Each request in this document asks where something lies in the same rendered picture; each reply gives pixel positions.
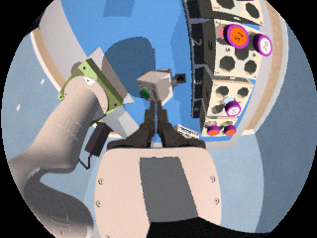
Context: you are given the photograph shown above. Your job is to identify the blue bench mat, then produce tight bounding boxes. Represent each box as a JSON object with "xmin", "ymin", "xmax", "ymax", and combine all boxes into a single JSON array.
[{"xmin": 60, "ymin": 0, "xmax": 234, "ymax": 142}]

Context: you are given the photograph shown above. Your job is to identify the white tube rack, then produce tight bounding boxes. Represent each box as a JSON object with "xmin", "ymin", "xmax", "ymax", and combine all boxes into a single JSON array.
[{"xmin": 173, "ymin": 124, "xmax": 199, "ymax": 139}]

